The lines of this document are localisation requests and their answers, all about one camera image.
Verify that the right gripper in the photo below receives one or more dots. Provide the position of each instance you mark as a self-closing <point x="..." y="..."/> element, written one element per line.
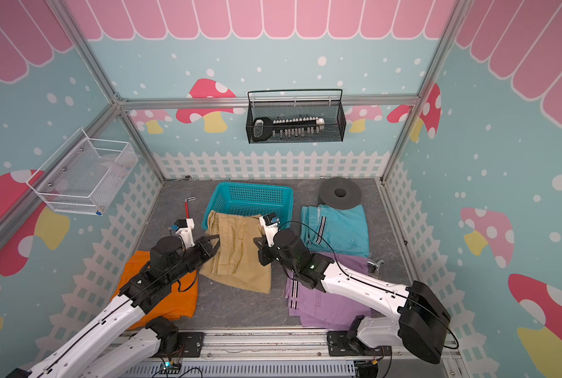
<point x="263" y="251"/>

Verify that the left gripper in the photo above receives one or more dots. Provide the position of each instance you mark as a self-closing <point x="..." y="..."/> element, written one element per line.
<point x="207" y="249"/>

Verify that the tan pants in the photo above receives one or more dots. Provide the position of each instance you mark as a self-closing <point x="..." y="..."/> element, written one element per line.
<point x="236" y="264"/>

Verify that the teal pants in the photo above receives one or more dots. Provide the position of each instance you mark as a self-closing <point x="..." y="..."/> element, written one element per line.
<point x="343" y="231"/>

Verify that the orange pants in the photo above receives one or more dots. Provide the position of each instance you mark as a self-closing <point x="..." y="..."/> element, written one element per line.
<point x="182" y="301"/>

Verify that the purple pants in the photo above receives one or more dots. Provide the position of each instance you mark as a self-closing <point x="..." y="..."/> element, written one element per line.
<point x="316" y="309"/>

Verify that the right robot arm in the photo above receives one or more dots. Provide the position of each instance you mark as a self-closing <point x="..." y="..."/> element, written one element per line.
<point x="410" y="315"/>

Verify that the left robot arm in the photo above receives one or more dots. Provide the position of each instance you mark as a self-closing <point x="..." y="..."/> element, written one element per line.
<point x="169" y="262"/>

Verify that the teal plastic basket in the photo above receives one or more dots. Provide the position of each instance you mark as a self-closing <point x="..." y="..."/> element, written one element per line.
<point x="248" y="200"/>

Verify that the grey foam roll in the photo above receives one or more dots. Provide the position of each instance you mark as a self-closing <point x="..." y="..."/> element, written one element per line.
<point x="339" y="193"/>

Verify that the green circuit board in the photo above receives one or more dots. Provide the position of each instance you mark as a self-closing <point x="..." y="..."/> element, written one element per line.
<point x="170" y="368"/>

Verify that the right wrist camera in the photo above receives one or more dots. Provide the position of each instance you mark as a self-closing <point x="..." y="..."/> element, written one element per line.
<point x="270" y="224"/>

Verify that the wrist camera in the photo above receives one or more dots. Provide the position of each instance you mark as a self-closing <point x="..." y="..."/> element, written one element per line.
<point x="183" y="228"/>
<point x="270" y="224"/>

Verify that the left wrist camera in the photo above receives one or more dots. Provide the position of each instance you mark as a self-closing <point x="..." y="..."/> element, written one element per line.
<point x="183" y="228"/>

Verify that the red handled hex wrench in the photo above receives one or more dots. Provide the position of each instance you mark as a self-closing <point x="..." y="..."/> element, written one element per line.
<point x="187" y="206"/>

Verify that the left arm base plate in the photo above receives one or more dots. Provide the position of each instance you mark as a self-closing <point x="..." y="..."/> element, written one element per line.
<point x="182" y="345"/>

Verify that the silver metal bracket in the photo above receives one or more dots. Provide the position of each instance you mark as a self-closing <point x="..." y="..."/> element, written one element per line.
<point x="374" y="267"/>

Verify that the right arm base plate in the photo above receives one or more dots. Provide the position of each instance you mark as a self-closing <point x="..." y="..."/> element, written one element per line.
<point x="341" y="344"/>

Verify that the black wire wall basket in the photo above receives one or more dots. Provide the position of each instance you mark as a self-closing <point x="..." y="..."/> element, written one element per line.
<point x="295" y="116"/>

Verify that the white wire wall basket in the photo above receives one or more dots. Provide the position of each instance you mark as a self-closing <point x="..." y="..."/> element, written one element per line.
<point x="84" y="175"/>

